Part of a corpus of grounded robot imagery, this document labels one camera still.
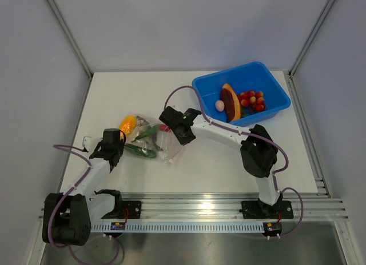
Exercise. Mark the right controller board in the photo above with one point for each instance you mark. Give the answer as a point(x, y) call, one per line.
point(275, 228)

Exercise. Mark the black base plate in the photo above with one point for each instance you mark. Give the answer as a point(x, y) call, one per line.
point(283, 209)
point(129, 209)

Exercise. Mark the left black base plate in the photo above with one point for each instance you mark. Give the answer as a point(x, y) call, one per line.
point(129, 209)

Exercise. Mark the yellow fake mango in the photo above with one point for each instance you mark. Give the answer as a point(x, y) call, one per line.
point(128, 124)

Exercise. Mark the aluminium frame post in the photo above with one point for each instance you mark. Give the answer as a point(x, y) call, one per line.
point(70, 37)
point(327, 8)

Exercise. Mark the pink fake peach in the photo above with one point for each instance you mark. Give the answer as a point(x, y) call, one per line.
point(219, 105)

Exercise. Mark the left aluminium frame post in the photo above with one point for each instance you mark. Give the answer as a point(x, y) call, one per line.
point(70, 37)

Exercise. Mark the white slotted cable duct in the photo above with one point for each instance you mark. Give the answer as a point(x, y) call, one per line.
point(183, 227)

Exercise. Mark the right aluminium frame post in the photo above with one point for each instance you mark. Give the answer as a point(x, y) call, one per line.
point(327, 8)

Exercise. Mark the fake lychee bunch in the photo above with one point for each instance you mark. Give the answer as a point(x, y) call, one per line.
point(252, 102)

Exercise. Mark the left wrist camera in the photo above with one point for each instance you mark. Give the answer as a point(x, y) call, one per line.
point(86, 143)

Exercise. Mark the clear zip top bag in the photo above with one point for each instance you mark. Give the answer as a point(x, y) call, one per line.
point(164, 144)

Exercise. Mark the dark red fake food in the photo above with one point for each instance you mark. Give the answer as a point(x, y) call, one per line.
point(227, 96)

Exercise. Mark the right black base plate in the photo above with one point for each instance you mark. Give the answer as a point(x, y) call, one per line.
point(283, 209)

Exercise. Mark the blue plastic bin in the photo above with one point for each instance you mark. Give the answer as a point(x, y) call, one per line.
point(251, 76)

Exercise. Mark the green fake chili pepper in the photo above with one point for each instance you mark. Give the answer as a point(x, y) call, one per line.
point(149, 132)

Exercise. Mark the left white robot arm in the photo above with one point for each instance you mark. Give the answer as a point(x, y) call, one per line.
point(68, 216)

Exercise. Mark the aluminium mounting rail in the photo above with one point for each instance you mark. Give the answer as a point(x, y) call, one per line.
point(225, 207)

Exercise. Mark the orange papaya slice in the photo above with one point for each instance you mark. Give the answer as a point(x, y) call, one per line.
point(236, 101)

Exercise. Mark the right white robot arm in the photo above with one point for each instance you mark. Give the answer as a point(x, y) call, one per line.
point(257, 153)

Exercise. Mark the green fake cucumber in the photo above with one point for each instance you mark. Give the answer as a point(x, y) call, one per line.
point(144, 152)

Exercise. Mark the left controller board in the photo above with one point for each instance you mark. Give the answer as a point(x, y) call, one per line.
point(118, 226)

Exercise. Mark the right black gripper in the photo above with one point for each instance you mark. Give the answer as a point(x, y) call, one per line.
point(183, 140)

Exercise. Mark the red fake chili pepper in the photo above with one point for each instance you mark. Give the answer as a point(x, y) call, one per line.
point(164, 128)

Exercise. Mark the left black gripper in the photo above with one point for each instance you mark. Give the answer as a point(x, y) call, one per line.
point(120, 147)

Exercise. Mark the controller board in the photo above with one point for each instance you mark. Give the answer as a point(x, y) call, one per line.
point(275, 228)
point(118, 226)

